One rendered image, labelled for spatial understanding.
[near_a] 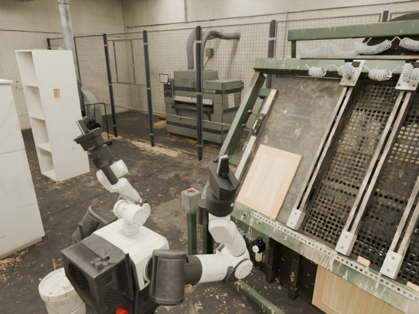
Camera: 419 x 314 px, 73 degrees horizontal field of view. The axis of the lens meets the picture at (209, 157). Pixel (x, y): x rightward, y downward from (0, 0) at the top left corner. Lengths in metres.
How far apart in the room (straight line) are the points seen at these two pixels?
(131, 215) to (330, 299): 1.69
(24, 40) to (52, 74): 4.67
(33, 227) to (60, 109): 2.11
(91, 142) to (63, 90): 3.89
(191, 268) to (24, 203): 2.78
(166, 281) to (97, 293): 0.20
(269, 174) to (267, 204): 0.22
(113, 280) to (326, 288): 1.64
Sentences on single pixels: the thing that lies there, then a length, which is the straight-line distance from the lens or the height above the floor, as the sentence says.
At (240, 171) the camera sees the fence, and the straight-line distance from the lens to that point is 2.29.
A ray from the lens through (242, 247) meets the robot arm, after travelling 1.06.
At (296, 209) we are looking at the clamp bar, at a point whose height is 1.03.
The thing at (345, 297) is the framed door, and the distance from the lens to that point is 2.26.
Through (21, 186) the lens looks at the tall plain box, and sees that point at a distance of 3.49.
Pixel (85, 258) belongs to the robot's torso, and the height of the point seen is 1.36.
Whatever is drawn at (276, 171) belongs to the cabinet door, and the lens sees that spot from 2.15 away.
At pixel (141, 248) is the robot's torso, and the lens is 1.01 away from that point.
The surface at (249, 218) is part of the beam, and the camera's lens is 2.14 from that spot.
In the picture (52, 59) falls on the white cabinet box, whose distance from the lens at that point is 5.07.
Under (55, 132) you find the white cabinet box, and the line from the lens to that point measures 5.13.
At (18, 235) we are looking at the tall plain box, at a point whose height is 0.19.
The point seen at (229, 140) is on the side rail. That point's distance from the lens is 2.46.
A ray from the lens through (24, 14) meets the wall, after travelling 9.76.
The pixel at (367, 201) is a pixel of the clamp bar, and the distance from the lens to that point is 1.84.
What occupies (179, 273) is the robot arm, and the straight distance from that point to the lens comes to 0.93.
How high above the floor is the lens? 1.96
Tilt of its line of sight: 20 degrees down
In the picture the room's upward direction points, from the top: straight up
